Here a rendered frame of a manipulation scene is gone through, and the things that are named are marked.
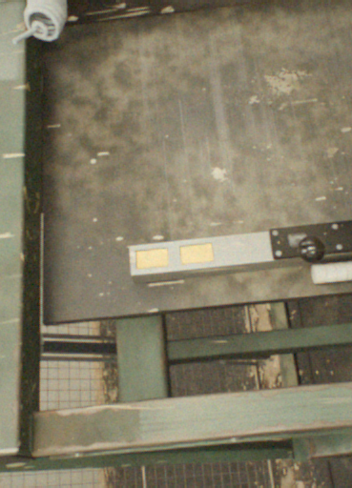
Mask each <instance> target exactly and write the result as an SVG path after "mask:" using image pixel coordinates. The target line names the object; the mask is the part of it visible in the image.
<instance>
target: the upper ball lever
mask: <svg viewBox="0 0 352 488"><path fill-rule="evenodd" d="M288 237H289V244H290V247H291V248H297V247H298V248H297V251H298V255H299V257H301V259H302V260H303V261H305V262H307V263H317V262H320V261H321V260H322V258H323V257H324V255H325V252H326V247H325V244H324V241H323V240H322V239H321V238H320V237H319V236H316V235H308V236H306V234H305V233H299V234H289V235H288Z"/></svg>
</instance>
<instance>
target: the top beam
mask: <svg viewBox="0 0 352 488"><path fill-rule="evenodd" d="M27 5H28V0H7V1H0V464H3V463H14V462H25V461H34V460H36V459H37V458H38V456H33V455H32V454H31V452H30V415H32V412H31V410H32V409H36V410H38V411H40V285H41V109H42V39H38V38H36V37H34V36H33V34H32V35H31V36H30V37H28V38H27V39H25V40H22V41H20V42H19V43H17V44H13V42H12V40H13V39H14V38H16V37H18V36H20V34H21V33H23V32H26V31H28V30H29V29H28V28H27V26H26V22H24V17H25V13H23V12H25V10H26V8H27Z"/></svg>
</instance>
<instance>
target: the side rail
mask: <svg viewBox="0 0 352 488"><path fill-rule="evenodd" d="M32 414H33V420H34V423H33V452H31V454H32V455H33V456H46V455H49V459H52V460H57V459H68V458H88V457H89V456H100V455H109V454H121V453H132V452H143V451H153V450H165V449H175V448H186V447H197V446H208V445H219V444H229V442H234V443H240V442H241V441H252V440H262V439H273V438H285V437H305V436H315V435H327V434H338V433H348V432H352V381H345V382H333V383H323V384H313V385H302V386H291V387H281V388H271V389H260V390H249V391H239V392H229V393H217V394H208V395H197V396H177V397H166V398H156V399H145V400H135V402H124V403H115V404H103V405H93V406H83V407H72V408H61V409H51V410H41V411H33V413H32Z"/></svg>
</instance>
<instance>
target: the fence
mask: <svg viewBox="0 0 352 488"><path fill-rule="evenodd" d="M205 244H212V248H213V256H214V261H213V262H203V263H194V264H184V265H181V255H180V247H187V246H196V245H205ZM159 249H167V251H168V259H169V266H165V267H156V268H146V269H137V268H136V259H135V252H140V251H149V250H159ZM346 261H352V252H350V253H340V254H325V255H324V257H323V258H322V260H321V261H320V262H317V263H307V262H305V261H303V260H302V259H301V257H292V259H283V260H274V257H273V252H272V246H270V239H269V232H263V233H253V234H235V235H226V236H216V237H207V238H198V239H187V240H179V241H178V242H169V243H159V244H150V245H141V246H131V247H130V265H131V277H132V279H133V282H134V284H136V283H146V282H155V281H165V280H175V279H184V278H194V277H204V276H213V275H222V274H231V273H242V272H252V271H261V270H272V269H280V268H291V267H299V266H310V265H317V264H326V263H336V262H346Z"/></svg>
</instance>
